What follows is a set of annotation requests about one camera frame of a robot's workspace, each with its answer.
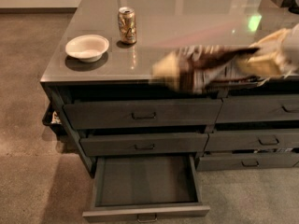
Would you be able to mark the brown chip bag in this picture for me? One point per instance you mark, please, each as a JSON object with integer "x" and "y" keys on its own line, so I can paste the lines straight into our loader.
{"x": 192, "y": 69}

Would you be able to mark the middle right drawer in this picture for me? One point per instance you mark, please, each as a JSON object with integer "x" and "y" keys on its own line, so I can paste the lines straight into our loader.
{"x": 256, "y": 139}

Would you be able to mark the top left drawer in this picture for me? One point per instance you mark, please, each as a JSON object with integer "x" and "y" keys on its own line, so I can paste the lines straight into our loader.
{"x": 142, "y": 113}

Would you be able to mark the gold soda can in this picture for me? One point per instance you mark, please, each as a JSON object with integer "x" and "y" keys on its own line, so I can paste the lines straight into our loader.
{"x": 127, "y": 25}

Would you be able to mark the white bowl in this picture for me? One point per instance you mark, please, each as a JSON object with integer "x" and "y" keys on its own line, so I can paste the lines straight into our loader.
{"x": 87, "y": 48}

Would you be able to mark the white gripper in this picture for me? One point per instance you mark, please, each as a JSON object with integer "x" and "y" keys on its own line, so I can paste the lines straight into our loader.
{"x": 293, "y": 48}

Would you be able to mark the black bin beside cabinet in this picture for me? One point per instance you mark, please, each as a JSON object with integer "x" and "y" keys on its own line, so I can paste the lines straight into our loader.
{"x": 49, "y": 122}

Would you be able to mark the dark grey drawer cabinet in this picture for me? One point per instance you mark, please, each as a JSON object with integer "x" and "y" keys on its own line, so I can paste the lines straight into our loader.
{"x": 124, "y": 71}

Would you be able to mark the open bottom left drawer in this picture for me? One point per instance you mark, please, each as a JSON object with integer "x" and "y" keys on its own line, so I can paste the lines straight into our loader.
{"x": 145, "y": 189}

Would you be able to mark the top right drawer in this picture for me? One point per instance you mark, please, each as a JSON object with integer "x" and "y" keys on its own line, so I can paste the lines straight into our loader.
{"x": 259, "y": 108}

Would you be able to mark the bottom right drawer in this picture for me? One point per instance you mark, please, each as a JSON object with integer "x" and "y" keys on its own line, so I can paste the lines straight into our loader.
{"x": 246, "y": 161}

